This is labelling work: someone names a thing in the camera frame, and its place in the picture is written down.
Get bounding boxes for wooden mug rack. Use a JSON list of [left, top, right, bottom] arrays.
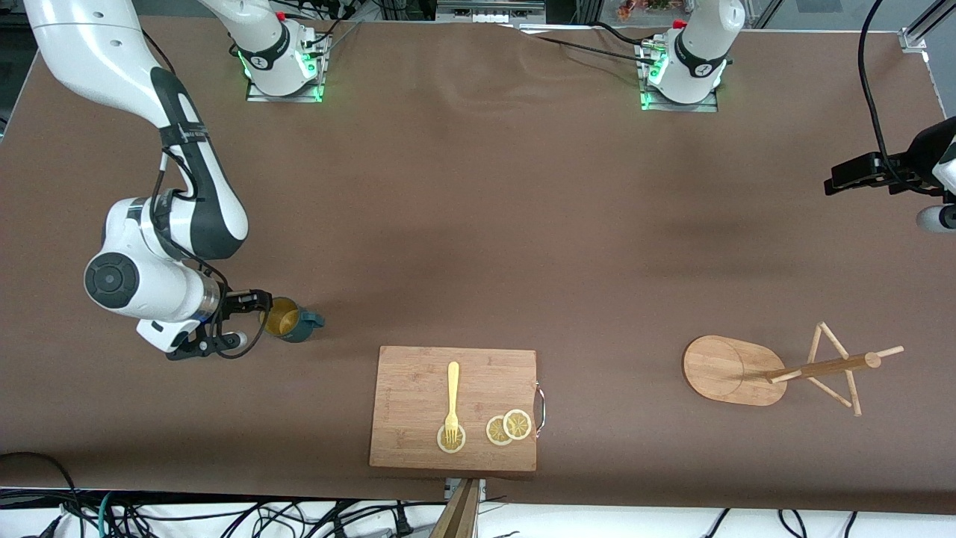
[[682, 321, 905, 418]]

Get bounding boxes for brown table cover mat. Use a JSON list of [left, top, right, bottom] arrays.
[[0, 13, 956, 516]]

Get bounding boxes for yellow plastic fork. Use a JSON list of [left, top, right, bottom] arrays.
[[444, 362, 460, 443]]

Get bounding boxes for thick black floor cable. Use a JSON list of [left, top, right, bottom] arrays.
[[0, 451, 79, 524]]

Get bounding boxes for aluminium frame profile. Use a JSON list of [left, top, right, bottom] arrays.
[[900, 0, 956, 53]]

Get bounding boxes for orange red plastic items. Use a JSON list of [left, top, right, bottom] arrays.
[[617, 0, 674, 22]]

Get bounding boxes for grey power strip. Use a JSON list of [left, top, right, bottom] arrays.
[[437, 0, 546, 23]]

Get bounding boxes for dark teal mug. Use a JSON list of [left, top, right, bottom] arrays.
[[261, 297, 326, 344]]

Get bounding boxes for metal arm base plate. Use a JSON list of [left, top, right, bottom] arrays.
[[245, 30, 330, 104], [635, 37, 721, 113]]

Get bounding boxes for wooden support beam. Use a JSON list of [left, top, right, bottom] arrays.
[[429, 478, 482, 538]]

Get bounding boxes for black base cable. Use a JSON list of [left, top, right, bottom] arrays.
[[519, 22, 662, 64]]

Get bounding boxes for bamboo cutting board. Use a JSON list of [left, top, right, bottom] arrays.
[[369, 345, 548, 473]]

